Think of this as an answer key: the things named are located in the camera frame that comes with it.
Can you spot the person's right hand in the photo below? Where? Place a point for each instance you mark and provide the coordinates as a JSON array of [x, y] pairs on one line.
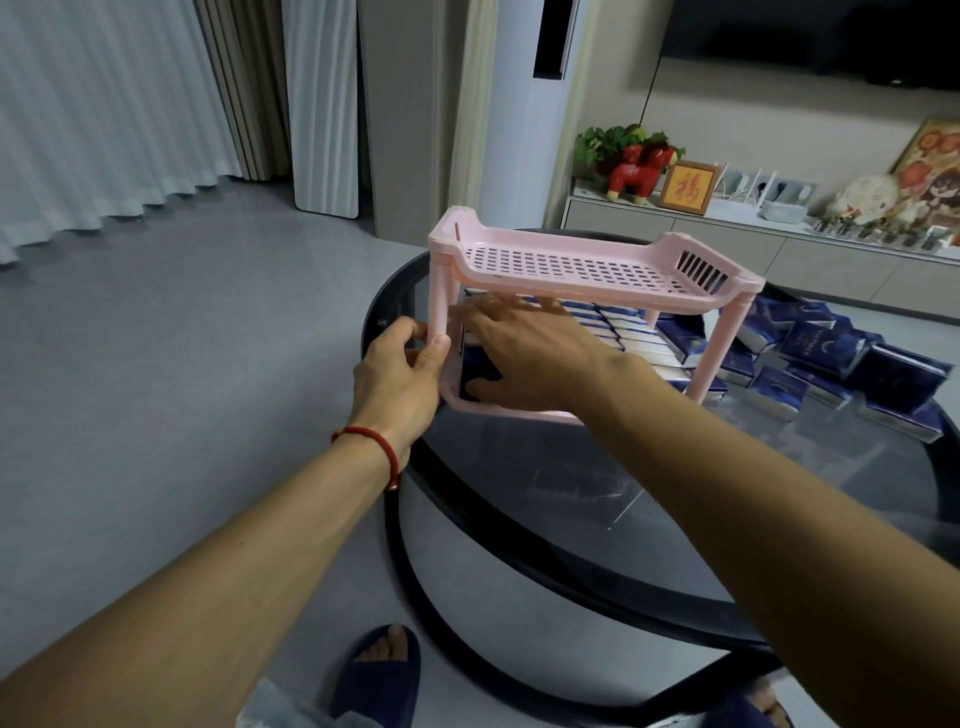
[[547, 360]]

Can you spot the white sheer curtain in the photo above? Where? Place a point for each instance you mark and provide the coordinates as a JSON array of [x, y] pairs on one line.
[[105, 105]]

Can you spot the grey low cabinet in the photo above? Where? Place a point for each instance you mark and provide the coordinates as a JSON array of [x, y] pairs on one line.
[[795, 259]]

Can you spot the white standing air conditioner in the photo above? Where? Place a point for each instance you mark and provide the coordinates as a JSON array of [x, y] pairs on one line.
[[525, 142]]

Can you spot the person's right forearm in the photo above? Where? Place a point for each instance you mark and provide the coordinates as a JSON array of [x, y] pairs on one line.
[[787, 540]]

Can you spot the row of small figurines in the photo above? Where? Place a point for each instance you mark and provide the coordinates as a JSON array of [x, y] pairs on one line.
[[885, 231]]

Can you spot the light grey clothing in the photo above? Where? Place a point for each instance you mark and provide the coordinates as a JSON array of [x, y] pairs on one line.
[[281, 711]]

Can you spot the dark blue slipper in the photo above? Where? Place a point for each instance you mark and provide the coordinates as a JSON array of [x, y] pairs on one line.
[[731, 716], [375, 690]]

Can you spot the round black glass table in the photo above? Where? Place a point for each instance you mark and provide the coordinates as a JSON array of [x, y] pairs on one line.
[[570, 495]]

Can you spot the person's left thumb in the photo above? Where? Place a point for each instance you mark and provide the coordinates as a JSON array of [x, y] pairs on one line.
[[434, 354]]

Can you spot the white decorative plate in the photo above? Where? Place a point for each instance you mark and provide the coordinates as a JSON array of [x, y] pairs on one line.
[[870, 199]]

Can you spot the colourful cartoon painting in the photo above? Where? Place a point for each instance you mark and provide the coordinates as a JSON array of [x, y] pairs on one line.
[[934, 172]]

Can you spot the white router with antennas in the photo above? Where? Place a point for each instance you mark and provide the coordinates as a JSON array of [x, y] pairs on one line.
[[780, 204]]

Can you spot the person's right foot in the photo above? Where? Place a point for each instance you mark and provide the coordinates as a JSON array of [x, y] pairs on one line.
[[765, 701]]

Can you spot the pink plastic two-tier rack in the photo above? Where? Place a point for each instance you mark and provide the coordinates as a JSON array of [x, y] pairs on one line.
[[570, 266]]

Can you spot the green potted plant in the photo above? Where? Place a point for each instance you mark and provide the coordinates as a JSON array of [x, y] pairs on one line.
[[604, 142]]

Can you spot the row of blue tissue packs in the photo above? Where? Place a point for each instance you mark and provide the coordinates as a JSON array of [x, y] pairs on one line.
[[637, 341]]

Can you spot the person's foot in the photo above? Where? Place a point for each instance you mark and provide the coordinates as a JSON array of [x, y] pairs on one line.
[[388, 645], [765, 701]]

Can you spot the beige pleated curtain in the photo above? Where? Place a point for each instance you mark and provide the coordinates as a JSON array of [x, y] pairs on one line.
[[244, 82]]

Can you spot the pile of blue tissue packs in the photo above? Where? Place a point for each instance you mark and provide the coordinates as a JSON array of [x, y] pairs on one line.
[[832, 352]]

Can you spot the cream curtain strip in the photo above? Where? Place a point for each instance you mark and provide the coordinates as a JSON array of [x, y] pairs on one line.
[[471, 105]]

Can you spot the black wall television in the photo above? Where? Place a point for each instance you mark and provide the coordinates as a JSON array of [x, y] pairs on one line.
[[810, 34]]

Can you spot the person's right thumb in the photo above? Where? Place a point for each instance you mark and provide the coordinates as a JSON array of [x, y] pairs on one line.
[[495, 390]]

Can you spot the person's left forearm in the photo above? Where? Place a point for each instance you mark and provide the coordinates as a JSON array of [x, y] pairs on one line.
[[202, 600]]

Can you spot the gold framed picture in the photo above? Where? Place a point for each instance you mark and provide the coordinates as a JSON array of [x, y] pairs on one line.
[[688, 187]]

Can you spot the person's left hand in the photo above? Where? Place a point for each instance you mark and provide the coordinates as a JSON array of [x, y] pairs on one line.
[[394, 390]]

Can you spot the person's left foot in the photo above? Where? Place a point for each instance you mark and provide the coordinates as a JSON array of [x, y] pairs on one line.
[[388, 645]]

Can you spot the red horse figurine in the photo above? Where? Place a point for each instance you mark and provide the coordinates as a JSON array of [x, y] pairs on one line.
[[637, 174]]

